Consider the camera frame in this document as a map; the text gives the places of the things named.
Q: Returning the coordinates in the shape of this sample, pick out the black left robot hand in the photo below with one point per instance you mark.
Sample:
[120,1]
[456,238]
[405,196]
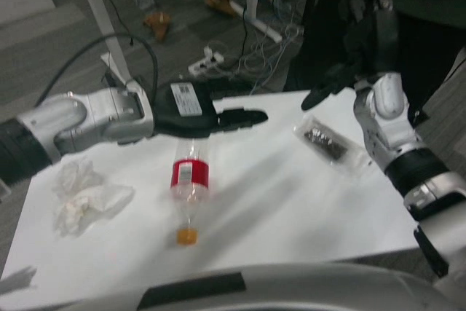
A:
[182,114]

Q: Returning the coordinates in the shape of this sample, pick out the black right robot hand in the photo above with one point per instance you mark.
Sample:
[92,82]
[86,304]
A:
[371,45]

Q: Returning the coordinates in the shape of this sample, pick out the bottle with red label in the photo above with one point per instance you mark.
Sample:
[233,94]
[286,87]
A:
[189,176]

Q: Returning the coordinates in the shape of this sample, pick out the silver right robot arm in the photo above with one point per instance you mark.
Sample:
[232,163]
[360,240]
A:
[389,114]

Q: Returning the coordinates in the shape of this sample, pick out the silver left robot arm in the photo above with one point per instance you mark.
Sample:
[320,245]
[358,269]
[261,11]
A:
[91,114]

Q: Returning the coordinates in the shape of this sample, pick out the white power strip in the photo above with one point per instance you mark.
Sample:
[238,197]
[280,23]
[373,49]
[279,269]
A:
[205,61]

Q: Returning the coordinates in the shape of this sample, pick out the standing person in dark clothes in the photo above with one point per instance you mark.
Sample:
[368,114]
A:
[429,52]

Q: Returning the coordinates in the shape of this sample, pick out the brown shoe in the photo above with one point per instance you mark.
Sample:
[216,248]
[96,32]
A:
[157,25]
[220,1]

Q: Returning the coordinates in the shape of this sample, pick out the clear packet with dark contents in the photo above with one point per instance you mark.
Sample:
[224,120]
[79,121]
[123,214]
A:
[324,140]

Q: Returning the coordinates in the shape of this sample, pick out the white standing desk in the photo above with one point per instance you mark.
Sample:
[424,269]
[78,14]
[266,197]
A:
[105,23]

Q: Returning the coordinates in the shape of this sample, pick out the crumpled white tissue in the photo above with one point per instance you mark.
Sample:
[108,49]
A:
[80,198]

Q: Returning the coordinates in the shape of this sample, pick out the silver robot chest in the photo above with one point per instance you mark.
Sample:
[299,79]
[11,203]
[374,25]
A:
[291,289]

